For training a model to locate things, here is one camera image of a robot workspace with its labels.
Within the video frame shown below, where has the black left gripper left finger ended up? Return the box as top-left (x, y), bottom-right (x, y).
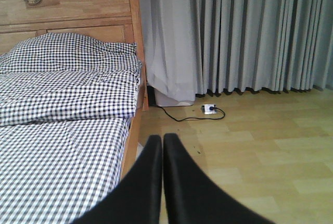
top-left (73, 135), bottom-right (162, 223)

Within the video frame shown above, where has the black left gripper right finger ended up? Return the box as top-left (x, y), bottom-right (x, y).
top-left (163, 133), bottom-right (272, 223)

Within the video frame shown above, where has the white floor socket box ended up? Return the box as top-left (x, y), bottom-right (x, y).
top-left (201, 104), bottom-right (217, 115)

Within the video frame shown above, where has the checkered bed sheet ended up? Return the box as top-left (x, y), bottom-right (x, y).
top-left (1, 118), bottom-right (130, 223)

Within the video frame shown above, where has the white box behind curtain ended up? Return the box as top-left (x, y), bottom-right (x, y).
top-left (154, 89), bottom-right (194, 107)

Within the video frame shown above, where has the checkered duvet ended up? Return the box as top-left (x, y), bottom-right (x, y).
top-left (1, 70), bottom-right (140, 126)

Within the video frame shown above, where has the checkered pillow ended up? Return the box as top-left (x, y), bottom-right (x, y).
top-left (1, 33), bottom-right (142, 73)

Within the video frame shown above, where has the grey pleated curtain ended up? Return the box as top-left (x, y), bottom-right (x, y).
top-left (190, 0), bottom-right (332, 94)

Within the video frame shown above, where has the white sheer curtain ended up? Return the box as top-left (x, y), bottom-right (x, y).
top-left (140, 0), bottom-right (198, 102)

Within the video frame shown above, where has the black floor power cable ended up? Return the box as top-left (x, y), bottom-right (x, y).
top-left (156, 105), bottom-right (226, 122)

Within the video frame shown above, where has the wooden bed frame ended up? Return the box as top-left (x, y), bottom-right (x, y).
top-left (1, 0), bottom-right (147, 182)

